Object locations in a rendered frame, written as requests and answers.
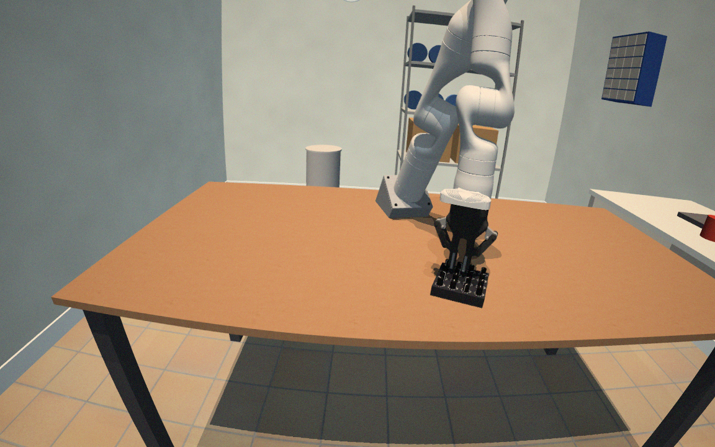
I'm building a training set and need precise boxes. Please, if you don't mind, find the black knob box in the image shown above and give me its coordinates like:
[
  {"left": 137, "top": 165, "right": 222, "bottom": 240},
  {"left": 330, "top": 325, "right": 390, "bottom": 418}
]
[{"left": 430, "top": 259, "right": 489, "bottom": 308}]

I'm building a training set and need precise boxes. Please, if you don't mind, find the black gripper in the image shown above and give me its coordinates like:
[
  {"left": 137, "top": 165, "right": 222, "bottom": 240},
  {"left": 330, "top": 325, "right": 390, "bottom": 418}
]
[{"left": 434, "top": 204, "right": 498, "bottom": 272}]

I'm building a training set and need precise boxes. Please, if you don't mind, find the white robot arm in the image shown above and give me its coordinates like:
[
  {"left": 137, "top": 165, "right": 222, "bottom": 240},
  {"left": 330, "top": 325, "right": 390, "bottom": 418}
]
[{"left": 393, "top": 0, "right": 515, "bottom": 210}]

